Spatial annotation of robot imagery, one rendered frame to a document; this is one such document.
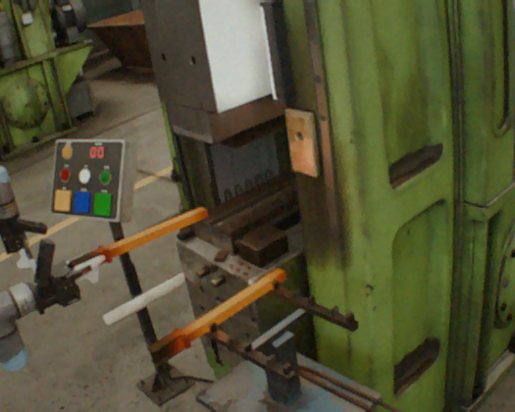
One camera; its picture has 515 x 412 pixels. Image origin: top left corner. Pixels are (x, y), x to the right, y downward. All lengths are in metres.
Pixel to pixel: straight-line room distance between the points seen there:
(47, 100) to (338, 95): 5.40
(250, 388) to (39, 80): 5.38
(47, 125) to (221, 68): 5.23
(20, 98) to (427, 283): 5.23
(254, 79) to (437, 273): 0.87
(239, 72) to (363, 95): 0.36
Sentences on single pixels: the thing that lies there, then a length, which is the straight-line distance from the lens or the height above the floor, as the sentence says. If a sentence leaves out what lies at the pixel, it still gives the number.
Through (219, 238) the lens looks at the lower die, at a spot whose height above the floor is 0.95.
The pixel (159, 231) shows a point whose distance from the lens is 1.53.
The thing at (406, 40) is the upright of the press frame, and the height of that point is 1.49.
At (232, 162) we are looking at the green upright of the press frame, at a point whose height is 1.07.
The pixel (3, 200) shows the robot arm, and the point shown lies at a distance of 1.84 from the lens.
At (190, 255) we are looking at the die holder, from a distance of 1.87.
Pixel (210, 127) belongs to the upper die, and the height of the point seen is 1.32.
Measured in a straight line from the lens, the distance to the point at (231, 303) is 1.43.
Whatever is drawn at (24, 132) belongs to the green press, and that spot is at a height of 0.20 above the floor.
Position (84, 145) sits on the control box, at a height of 1.18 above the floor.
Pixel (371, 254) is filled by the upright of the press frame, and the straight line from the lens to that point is 1.55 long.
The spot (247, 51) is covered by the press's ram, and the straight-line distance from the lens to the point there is 1.58.
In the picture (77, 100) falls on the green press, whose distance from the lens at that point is 7.13.
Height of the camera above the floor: 1.82
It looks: 26 degrees down
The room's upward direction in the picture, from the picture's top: 9 degrees counter-clockwise
